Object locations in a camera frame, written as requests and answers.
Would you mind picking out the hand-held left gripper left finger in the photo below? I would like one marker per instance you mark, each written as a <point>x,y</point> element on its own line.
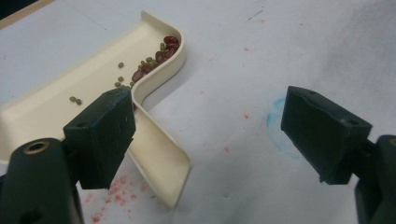
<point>104,140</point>

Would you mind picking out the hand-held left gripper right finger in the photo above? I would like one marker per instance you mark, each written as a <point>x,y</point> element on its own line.
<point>323,137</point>

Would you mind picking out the cream plastic dustpan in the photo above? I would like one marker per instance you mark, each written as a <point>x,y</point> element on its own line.
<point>62,93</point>

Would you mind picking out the red and green beans pile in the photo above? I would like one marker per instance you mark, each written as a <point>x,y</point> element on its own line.
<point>155,60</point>

